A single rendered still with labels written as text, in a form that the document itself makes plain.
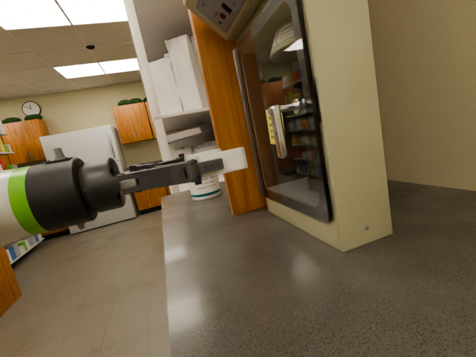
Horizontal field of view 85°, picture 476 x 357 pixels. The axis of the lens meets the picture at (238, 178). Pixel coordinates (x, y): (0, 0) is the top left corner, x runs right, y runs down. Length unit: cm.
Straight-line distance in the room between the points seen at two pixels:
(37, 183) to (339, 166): 43
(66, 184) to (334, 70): 41
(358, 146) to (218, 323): 35
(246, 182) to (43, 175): 53
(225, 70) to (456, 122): 59
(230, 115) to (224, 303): 51
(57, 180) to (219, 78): 52
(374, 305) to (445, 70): 61
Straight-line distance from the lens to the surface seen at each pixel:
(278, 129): 45
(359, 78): 49
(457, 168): 84
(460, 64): 81
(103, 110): 606
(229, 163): 35
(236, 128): 76
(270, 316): 38
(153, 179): 33
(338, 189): 46
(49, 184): 39
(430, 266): 47
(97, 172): 39
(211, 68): 78
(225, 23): 70
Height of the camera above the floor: 117
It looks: 10 degrees down
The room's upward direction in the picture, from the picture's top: 12 degrees counter-clockwise
